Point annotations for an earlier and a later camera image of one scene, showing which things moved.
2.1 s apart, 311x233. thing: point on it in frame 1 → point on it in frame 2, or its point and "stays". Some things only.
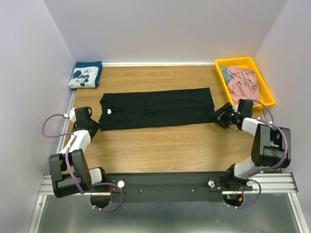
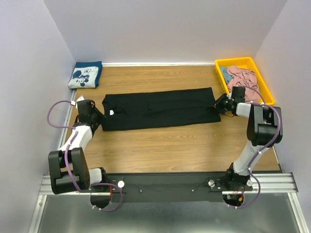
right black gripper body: x=230 y=115 → x=224 y=106
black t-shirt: x=184 y=107 stays
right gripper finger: x=219 y=113 → x=220 y=101
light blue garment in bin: x=228 y=77 stays
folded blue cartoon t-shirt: x=86 y=74 stays
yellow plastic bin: x=266 y=98 stays
